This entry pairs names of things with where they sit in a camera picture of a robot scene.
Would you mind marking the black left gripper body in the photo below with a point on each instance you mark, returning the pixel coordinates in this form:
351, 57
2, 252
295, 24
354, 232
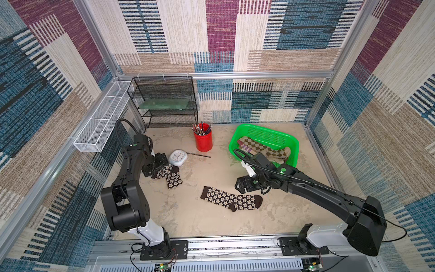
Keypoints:
157, 162

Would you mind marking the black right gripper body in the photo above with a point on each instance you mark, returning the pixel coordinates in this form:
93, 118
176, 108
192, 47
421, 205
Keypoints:
242, 183

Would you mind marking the brown daisy pattern sock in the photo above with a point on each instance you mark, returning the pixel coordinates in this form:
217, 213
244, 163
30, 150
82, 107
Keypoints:
231, 201

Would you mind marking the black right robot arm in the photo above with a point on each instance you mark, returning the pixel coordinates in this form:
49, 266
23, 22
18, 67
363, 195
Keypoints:
364, 217

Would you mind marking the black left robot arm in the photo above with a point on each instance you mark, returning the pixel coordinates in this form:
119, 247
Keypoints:
125, 205

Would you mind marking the light blue alarm clock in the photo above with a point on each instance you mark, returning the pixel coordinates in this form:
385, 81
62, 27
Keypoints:
178, 158

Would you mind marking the black pen on table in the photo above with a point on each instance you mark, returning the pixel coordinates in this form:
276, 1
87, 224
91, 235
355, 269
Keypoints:
205, 156

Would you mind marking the red ribbed plastic cup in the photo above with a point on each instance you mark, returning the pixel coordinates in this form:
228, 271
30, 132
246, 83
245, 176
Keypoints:
204, 143

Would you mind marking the pens in red cup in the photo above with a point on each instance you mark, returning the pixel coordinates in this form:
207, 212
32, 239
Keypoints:
201, 129

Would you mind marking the green plastic basket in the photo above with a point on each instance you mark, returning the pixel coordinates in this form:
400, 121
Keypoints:
274, 139

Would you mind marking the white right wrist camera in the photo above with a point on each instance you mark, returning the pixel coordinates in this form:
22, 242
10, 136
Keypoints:
249, 169

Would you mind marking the black wire mesh shelf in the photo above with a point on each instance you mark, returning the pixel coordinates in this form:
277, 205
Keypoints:
165, 102

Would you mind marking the white wire wall basket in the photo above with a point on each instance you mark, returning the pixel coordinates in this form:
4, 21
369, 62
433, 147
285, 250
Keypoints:
99, 127

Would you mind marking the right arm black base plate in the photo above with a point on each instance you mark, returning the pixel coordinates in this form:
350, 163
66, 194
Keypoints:
294, 246

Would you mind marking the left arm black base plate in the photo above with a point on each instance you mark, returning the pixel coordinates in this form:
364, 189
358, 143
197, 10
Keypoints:
177, 250

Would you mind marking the aluminium front rail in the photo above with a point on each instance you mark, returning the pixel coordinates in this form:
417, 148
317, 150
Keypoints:
230, 254

